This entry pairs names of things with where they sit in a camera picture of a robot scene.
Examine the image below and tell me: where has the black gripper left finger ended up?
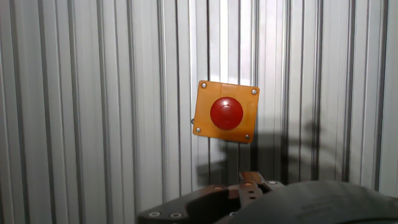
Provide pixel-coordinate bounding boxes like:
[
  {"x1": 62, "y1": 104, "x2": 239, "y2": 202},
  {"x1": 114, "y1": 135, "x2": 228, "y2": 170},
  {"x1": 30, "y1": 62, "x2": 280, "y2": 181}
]
[{"x1": 136, "y1": 171, "x2": 253, "y2": 224}]

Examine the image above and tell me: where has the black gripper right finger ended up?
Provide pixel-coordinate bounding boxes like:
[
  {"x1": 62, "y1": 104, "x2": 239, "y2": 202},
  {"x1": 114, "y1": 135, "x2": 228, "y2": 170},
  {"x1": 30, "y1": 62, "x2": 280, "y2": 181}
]
[{"x1": 217, "y1": 171, "x2": 398, "y2": 224}]

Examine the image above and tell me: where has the orange box red push button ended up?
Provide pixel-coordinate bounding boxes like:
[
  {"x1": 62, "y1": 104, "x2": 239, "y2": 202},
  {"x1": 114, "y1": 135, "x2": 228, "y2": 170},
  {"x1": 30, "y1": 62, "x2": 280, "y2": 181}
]
[{"x1": 192, "y1": 80, "x2": 261, "y2": 144}]

